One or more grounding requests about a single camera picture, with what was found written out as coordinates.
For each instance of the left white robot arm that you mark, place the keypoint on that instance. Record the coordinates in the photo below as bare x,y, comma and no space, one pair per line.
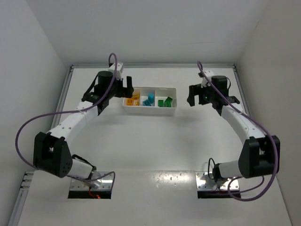
52,149

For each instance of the small green lego brick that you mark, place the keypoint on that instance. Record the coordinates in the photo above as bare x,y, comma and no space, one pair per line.
168,102

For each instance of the yellow curved lego brick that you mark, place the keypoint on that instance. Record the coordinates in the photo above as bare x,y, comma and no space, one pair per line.
129,102

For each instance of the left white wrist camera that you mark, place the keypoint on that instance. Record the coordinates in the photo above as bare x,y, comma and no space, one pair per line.
119,70

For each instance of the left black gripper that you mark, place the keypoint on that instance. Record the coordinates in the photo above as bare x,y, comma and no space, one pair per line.
123,88

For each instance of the metal base plate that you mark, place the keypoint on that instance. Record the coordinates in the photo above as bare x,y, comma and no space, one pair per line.
99,182
206,183

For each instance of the yellow arch lego brick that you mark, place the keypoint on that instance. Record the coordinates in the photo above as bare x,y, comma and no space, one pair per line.
136,96

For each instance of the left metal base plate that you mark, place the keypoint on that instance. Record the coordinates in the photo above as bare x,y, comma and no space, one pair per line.
99,182

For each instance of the blue curved lego brick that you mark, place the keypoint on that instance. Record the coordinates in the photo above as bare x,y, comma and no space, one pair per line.
146,103

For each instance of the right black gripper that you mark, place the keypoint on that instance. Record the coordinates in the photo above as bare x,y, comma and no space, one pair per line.
197,94

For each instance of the white three-compartment tray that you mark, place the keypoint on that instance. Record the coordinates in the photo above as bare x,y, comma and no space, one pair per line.
159,93

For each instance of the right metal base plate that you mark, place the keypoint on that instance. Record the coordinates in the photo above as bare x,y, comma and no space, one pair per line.
206,183

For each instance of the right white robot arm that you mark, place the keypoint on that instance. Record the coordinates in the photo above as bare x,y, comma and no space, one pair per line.
259,151

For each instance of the green rectangular lego brick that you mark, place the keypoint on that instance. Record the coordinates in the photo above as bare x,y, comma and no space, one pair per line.
160,103

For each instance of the blue rectangular lego brick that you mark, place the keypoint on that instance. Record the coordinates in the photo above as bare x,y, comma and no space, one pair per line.
151,98

